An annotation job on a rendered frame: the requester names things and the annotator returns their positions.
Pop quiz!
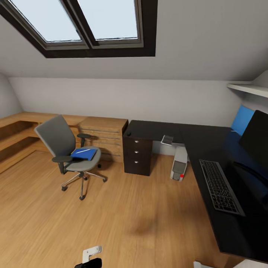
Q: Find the swivel chair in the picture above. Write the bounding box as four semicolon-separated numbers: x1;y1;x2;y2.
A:
34;116;106;201

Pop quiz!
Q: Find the monitor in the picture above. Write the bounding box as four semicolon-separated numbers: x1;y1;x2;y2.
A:
234;110;268;183

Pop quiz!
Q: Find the keyboard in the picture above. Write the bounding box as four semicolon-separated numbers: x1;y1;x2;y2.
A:
200;160;245;217

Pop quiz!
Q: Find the notebook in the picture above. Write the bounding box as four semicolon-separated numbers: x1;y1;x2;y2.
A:
161;135;173;145

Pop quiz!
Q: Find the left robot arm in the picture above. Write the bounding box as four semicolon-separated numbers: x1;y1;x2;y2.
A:
74;245;102;268

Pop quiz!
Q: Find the folder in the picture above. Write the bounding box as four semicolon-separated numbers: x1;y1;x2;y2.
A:
71;149;96;160

